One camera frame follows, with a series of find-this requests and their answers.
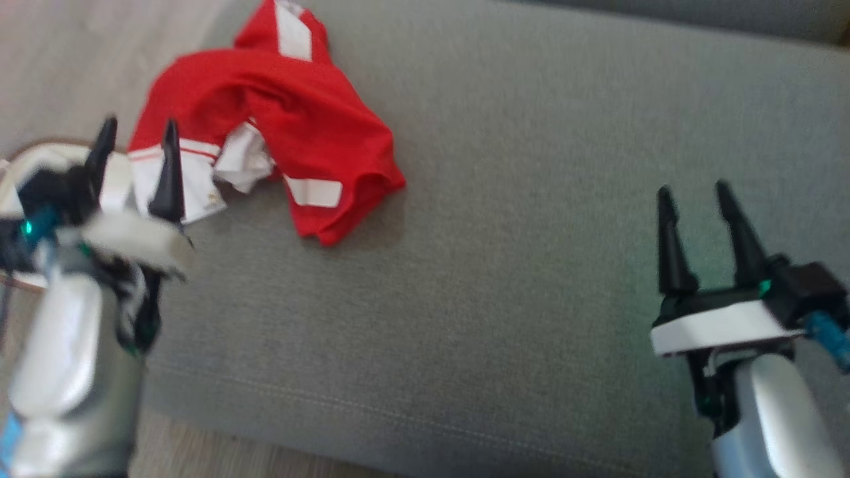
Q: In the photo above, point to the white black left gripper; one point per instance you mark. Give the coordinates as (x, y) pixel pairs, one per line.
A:
(133, 242)

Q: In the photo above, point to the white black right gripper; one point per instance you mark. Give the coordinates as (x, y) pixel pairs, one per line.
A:
(717, 325)

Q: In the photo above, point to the red white numbered jersey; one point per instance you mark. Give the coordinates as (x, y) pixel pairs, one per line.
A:
(192, 99)

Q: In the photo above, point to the red shorts with white stripe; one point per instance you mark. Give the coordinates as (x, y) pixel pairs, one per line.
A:
(332, 133)

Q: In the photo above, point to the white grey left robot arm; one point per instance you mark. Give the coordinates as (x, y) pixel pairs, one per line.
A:
(60, 345)

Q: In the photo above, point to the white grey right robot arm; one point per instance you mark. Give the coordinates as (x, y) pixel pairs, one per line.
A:
(777, 425)

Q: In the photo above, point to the large grey sofa seat cushion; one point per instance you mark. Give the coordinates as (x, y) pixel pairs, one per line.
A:
(531, 232)

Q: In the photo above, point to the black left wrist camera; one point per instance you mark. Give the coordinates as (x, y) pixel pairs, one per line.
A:
(56, 192)

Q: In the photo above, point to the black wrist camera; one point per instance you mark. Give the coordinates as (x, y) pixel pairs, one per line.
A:
(56, 192)
(807, 285)

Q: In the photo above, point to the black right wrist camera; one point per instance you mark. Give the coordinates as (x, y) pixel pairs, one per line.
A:
(807, 285)

